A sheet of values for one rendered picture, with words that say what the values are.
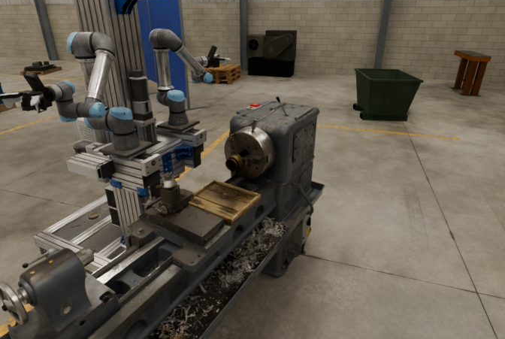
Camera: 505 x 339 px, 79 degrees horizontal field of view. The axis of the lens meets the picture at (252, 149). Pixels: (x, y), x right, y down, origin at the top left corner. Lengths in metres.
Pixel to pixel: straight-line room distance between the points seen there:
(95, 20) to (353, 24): 10.23
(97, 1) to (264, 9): 10.31
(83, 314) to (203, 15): 12.24
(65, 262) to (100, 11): 1.38
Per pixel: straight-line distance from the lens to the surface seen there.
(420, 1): 11.85
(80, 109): 1.69
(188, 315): 1.73
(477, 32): 12.24
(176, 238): 1.58
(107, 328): 1.36
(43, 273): 1.23
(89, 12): 2.16
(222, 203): 1.81
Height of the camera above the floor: 1.88
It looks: 23 degrees down
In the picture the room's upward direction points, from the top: straight up
